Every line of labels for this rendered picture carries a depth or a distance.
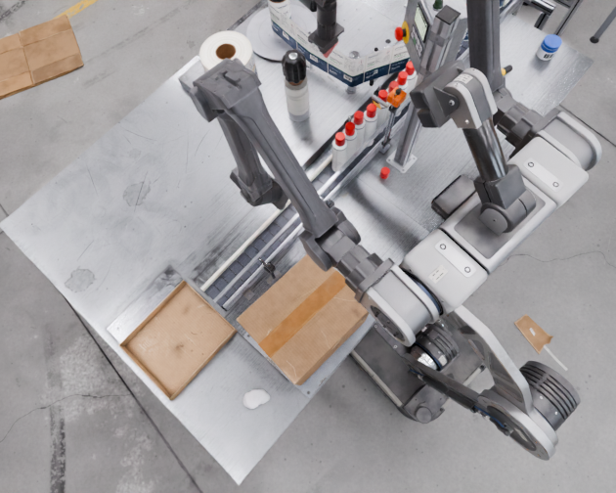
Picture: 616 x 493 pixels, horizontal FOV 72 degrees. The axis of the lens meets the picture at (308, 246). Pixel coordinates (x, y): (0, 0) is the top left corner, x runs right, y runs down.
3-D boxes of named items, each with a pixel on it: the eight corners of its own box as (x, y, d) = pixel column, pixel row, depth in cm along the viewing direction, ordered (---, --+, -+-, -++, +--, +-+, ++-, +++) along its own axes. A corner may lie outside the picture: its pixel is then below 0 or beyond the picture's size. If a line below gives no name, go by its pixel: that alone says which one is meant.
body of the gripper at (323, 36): (307, 41, 129) (306, 22, 122) (329, 22, 131) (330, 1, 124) (323, 53, 128) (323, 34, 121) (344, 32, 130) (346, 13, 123)
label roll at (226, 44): (263, 63, 175) (257, 34, 162) (250, 102, 169) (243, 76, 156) (217, 55, 178) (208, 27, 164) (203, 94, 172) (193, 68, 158)
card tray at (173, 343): (187, 282, 151) (183, 279, 148) (238, 331, 145) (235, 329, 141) (123, 346, 145) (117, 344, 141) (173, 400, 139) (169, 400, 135)
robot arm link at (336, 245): (342, 267, 84) (362, 250, 85) (308, 232, 87) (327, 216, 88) (340, 279, 93) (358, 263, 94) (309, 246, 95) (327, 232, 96)
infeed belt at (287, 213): (478, 14, 184) (481, 6, 180) (495, 22, 182) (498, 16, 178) (206, 293, 149) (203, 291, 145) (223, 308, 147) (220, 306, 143)
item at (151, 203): (350, -72, 209) (350, -77, 207) (592, 65, 176) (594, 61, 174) (2, 226, 164) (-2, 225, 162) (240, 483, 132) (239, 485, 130)
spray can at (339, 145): (334, 158, 159) (336, 127, 140) (347, 163, 158) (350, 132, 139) (330, 170, 158) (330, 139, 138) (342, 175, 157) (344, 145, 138)
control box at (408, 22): (431, 26, 126) (449, -33, 108) (451, 71, 121) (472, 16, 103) (399, 34, 126) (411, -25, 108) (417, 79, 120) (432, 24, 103)
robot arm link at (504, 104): (510, 117, 93) (523, 107, 95) (474, 89, 95) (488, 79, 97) (490, 145, 101) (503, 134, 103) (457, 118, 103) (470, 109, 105)
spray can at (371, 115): (369, 133, 162) (374, 98, 143) (375, 143, 161) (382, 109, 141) (357, 139, 162) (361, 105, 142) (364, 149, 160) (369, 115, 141)
